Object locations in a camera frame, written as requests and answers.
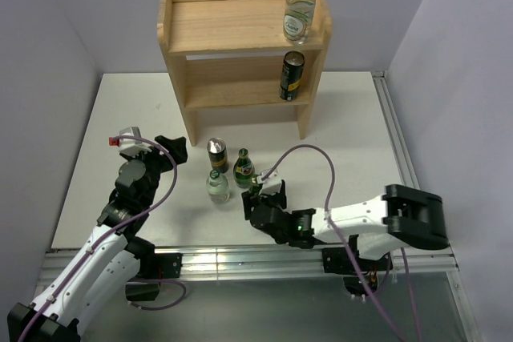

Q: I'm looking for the clear water bottle shelf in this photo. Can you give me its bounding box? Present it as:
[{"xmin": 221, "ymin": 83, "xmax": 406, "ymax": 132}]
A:
[{"xmin": 283, "ymin": 0, "xmax": 316, "ymax": 45}]

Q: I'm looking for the black beverage can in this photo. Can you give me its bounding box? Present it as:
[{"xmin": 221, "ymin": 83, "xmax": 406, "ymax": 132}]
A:
[
  {"xmin": 280, "ymin": 51, "xmax": 305, "ymax": 102},
  {"xmin": 207, "ymin": 138, "xmax": 229, "ymax": 174}
]

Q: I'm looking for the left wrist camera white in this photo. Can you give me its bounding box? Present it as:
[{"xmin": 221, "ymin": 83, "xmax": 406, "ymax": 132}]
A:
[{"xmin": 108, "ymin": 127, "xmax": 150, "ymax": 157}]

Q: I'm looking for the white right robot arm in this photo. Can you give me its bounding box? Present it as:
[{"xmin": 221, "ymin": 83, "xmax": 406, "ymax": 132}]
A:
[{"xmin": 241, "ymin": 180, "xmax": 449, "ymax": 270}]

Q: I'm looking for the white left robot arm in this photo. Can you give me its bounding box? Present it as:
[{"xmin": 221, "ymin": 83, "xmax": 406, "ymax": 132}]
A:
[{"xmin": 7, "ymin": 127, "xmax": 188, "ymax": 341}]

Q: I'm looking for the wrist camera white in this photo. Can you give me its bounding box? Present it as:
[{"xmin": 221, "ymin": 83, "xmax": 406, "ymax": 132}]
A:
[
  {"xmin": 256, "ymin": 170, "xmax": 281, "ymax": 195},
  {"xmin": 108, "ymin": 127, "xmax": 150, "ymax": 157}
]

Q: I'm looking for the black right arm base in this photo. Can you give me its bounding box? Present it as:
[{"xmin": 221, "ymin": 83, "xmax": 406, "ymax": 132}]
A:
[{"xmin": 321, "ymin": 247, "xmax": 393, "ymax": 301}]

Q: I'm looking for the green glass bottle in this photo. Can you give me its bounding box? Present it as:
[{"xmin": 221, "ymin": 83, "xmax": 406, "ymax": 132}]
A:
[
  {"xmin": 248, "ymin": 175, "xmax": 261, "ymax": 195},
  {"xmin": 233, "ymin": 148, "xmax": 255, "ymax": 189}
]

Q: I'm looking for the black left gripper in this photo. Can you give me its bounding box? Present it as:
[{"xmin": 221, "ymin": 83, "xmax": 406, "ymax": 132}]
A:
[{"xmin": 124, "ymin": 135, "xmax": 187, "ymax": 207}]

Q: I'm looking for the clear water bottle front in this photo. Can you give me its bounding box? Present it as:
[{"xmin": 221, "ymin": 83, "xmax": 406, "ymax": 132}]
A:
[{"xmin": 206, "ymin": 170, "xmax": 230, "ymax": 204}]

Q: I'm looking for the wooden two-tier shelf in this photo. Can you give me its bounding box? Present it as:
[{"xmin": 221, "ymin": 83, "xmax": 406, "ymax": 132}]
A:
[{"xmin": 156, "ymin": 0, "xmax": 333, "ymax": 145}]

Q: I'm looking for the green glass bottle front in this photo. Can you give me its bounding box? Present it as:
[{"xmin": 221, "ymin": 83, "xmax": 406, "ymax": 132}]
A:
[{"xmin": 248, "ymin": 175, "xmax": 261, "ymax": 195}]

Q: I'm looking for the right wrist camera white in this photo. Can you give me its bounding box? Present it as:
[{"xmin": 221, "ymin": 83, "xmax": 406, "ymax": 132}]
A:
[{"xmin": 256, "ymin": 170, "xmax": 281, "ymax": 195}]

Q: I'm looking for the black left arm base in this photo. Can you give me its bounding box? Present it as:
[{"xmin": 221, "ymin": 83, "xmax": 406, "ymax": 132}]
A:
[{"xmin": 125, "ymin": 252, "xmax": 183, "ymax": 303}]

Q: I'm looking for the aluminium rail frame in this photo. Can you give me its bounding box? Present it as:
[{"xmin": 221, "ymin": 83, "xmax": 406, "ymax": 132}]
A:
[{"xmin": 36, "ymin": 71, "xmax": 482, "ymax": 341}]

